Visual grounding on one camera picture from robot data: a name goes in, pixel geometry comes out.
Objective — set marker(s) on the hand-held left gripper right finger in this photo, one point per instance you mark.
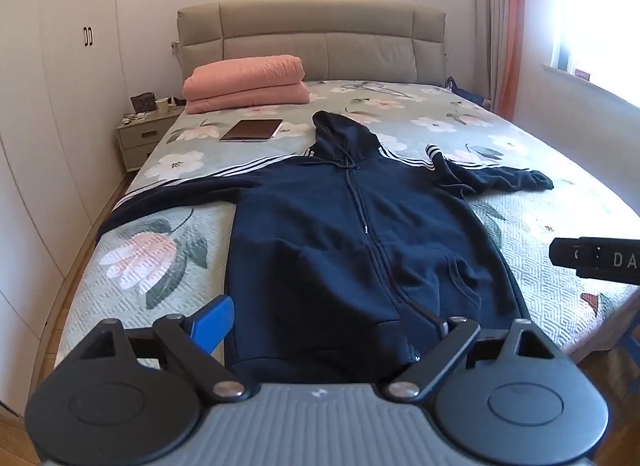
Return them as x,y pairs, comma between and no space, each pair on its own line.
457,333

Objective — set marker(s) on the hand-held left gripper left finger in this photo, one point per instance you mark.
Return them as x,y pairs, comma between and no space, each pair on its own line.
214,323

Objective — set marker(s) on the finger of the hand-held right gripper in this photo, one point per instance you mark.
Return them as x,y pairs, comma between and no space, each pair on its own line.
561,253

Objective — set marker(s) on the navy striped zip hoodie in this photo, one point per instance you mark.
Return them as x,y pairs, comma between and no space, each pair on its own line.
325,246

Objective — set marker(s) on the floral quilted bedspread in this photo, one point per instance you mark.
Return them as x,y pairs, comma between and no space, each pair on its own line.
525,226

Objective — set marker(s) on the dark bag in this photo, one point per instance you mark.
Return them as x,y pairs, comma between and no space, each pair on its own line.
465,93

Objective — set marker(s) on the dark tablet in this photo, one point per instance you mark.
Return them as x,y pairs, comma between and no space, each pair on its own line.
251,129

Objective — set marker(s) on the beige nightstand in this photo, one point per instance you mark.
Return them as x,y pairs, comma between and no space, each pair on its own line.
142,138

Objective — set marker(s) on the white cup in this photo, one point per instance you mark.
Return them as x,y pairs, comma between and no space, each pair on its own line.
162,105

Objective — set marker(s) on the small brown patterned bag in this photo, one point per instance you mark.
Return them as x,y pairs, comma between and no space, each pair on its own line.
143,101

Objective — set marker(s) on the folded pink quilt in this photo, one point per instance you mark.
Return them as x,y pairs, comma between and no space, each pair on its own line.
245,83

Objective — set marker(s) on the grey curtain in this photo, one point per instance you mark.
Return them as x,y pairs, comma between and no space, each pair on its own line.
487,20

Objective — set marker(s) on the bright window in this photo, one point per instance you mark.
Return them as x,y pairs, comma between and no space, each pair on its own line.
600,10

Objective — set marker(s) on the white wardrobe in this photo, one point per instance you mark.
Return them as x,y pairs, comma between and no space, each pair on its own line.
50,95

